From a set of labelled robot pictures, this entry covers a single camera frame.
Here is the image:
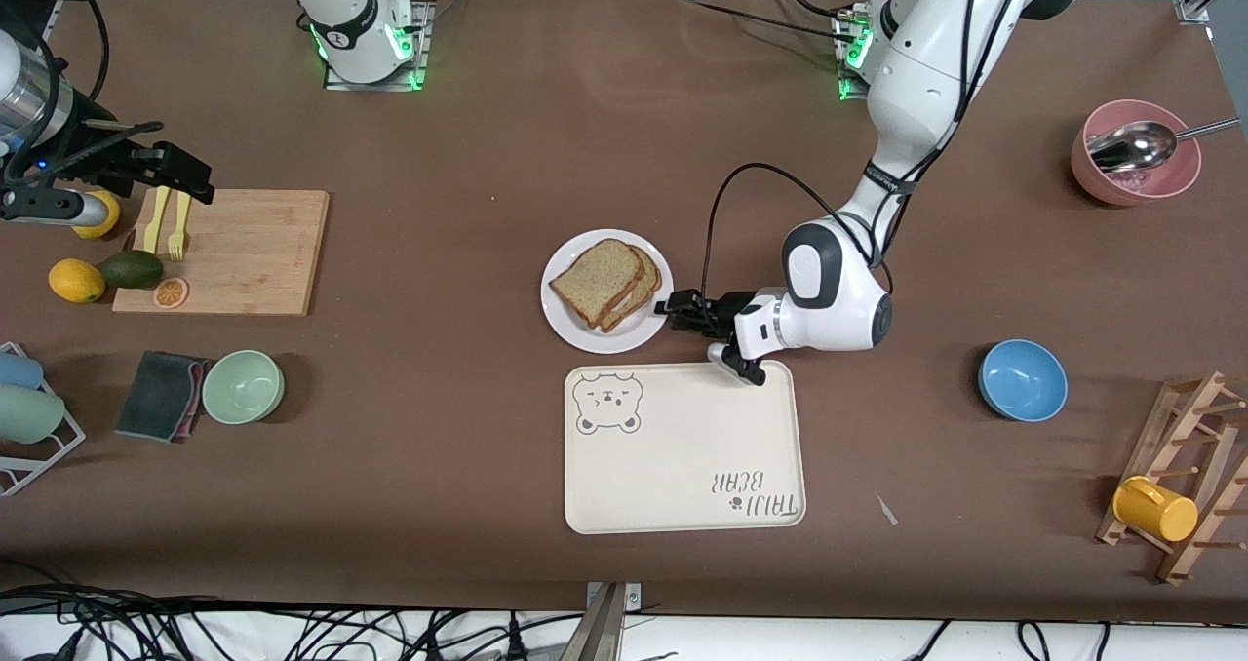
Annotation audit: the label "toasted bread slice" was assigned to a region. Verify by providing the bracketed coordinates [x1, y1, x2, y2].
[549, 239, 644, 331]
[600, 245, 664, 334]

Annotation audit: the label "white round plate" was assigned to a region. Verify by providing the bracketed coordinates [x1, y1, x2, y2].
[541, 229, 675, 355]

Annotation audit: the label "yellow lemon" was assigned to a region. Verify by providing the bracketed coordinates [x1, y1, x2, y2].
[73, 191, 121, 241]
[48, 259, 106, 304]

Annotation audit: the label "yellow plastic knife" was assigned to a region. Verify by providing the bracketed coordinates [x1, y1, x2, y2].
[143, 188, 169, 255]

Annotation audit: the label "yellow plastic fork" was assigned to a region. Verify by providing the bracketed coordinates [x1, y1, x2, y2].
[168, 190, 193, 261]

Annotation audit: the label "dark green avocado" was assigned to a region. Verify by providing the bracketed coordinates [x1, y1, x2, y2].
[97, 250, 165, 291]

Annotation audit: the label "wooden cutting board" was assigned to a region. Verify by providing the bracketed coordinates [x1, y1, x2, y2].
[111, 189, 331, 317]

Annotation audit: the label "cream bear print tray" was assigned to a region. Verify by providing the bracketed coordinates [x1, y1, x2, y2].
[564, 360, 807, 535]

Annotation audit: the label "light blue cup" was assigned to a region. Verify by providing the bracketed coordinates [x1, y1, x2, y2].
[0, 352, 45, 391]

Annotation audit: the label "folded dark grey cloth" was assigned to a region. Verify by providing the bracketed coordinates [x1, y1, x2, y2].
[114, 351, 211, 444]

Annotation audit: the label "mint green bowl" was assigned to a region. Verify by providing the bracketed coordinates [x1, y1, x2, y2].
[202, 350, 286, 425]

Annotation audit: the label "pale green cup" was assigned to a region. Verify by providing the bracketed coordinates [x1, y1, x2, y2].
[0, 384, 66, 445]

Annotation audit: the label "blue bowl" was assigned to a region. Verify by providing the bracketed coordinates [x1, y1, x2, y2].
[978, 339, 1069, 423]

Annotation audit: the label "pink bowl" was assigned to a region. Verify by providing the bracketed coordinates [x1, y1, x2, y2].
[1071, 99, 1202, 206]

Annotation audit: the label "silver metal ladle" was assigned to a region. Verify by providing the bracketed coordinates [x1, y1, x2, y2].
[1087, 115, 1241, 175]

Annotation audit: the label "wooden peg cup rack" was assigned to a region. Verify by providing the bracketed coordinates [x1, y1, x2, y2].
[1095, 370, 1248, 586]

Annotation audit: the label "yellow plastic cup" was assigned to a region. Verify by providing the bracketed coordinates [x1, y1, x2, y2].
[1112, 476, 1199, 543]

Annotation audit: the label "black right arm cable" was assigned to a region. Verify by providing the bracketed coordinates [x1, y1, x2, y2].
[5, 0, 162, 189]

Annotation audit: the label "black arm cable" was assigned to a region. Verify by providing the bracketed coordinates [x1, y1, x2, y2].
[700, 0, 1034, 296]
[5, 0, 162, 189]

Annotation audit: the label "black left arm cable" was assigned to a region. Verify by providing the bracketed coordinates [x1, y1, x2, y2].
[700, 0, 1034, 296]

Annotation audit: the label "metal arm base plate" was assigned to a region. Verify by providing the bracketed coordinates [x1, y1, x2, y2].
[324, 0, 432, 93]
[834, 8, 878, 104]

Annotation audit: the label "white wire cup rack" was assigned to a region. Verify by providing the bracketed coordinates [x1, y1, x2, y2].
[0, 341, 87, 498]

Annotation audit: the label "black cable on table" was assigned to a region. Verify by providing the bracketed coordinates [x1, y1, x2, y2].
[673, 0, 854, 43]

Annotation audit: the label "grey metal mounting post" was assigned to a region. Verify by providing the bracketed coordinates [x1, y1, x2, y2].
[575, 581, 644, 661]

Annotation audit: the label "tangled black floor cables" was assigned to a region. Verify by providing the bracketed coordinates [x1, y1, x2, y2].
[0, 559, 586, 661]

